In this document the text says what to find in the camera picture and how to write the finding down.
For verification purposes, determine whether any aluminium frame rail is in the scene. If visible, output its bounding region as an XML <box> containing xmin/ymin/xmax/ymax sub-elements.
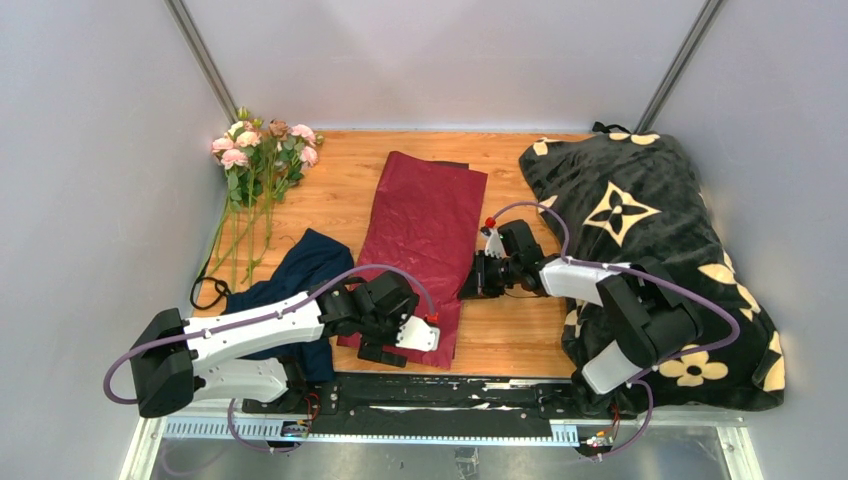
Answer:
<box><xmin>120</xmin><ymin>402</ymin><xmax>764</xmax><ymax>479</ymax></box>

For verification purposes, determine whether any black floral plush blanket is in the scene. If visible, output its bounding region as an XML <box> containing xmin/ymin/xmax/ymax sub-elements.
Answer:
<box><xmin>519</xmin><ymin>133</ymin><xmax>785</xmax><ymax>413</ymax></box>

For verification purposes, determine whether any dark red wrapping paper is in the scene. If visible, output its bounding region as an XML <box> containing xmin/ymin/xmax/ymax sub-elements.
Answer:
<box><xmin>357</xmin><ymin>151</ymin><xmax>488</xmax><ymax>369</ymax></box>

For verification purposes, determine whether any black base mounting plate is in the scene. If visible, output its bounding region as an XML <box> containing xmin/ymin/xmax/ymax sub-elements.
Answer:
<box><xmin>236</xmin><ymin>373</ymin><xmax>629</xmax><ymax>438</ymax></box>

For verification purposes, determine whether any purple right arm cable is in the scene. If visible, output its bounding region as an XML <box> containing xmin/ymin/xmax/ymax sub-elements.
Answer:
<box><xmin>485</xmin><ymin>201</ymin><xmax>742</xmax><ymax>458</ymax></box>

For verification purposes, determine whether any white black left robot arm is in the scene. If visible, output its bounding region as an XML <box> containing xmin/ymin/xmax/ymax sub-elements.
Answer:
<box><xmin>127</xmin><ymin>270</ymin><xmax>440</xmax><ymax>418</ymax></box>

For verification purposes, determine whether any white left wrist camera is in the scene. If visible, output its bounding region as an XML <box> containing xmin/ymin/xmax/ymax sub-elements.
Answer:
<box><xmin>394</xmin><ymin>315</ymin><xmax>440</xmax><ymax>352</ymax></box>

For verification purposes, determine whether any pink fake flower bouquet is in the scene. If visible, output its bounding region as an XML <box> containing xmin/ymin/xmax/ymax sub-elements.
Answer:
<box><xmin>198</xmin><ymin>106</ymin><xmax>325</xmax><ymax>285</ymax></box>

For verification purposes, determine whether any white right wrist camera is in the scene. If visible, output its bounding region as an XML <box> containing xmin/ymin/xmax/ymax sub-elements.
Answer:
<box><xmin>481</xmin><ymin>226</ymin><xmax>506</xmax><ymax>259</ymax></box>

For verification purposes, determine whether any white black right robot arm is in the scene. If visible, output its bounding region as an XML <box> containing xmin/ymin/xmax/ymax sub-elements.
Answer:
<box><xmin>458</xmin><ymin>220</ymin><xmax>703</xmax><ymax>418</ymax></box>

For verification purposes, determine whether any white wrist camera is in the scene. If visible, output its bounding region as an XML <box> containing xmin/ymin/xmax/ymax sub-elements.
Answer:
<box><xmin>394</xmin><ymin>315</ymin><xmax>440</xmax><ymax>352</ymax></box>
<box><xmin>481</xmin><ymin>226</ymin><xmax>506</xmax><ymax>259</ymax></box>

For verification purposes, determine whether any navy blue cloth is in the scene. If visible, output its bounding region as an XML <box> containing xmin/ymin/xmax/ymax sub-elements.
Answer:
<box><xmin>223</xmin><ymin>229</ymin><xmax>354</xmax><ymax>383</ymax></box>

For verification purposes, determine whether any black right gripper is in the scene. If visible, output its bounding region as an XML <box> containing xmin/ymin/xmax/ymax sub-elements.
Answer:
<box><xmin>457</xmin><ymin>249</ymin><xmax>521</xmax><ymax>300</ymax></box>

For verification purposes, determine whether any black ribbon strap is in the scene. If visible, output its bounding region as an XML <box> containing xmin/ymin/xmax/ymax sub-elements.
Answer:
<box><xmin>189</xmin><ymin>276</ymin><xmax>233</xmax><ymax>312</ymax></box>

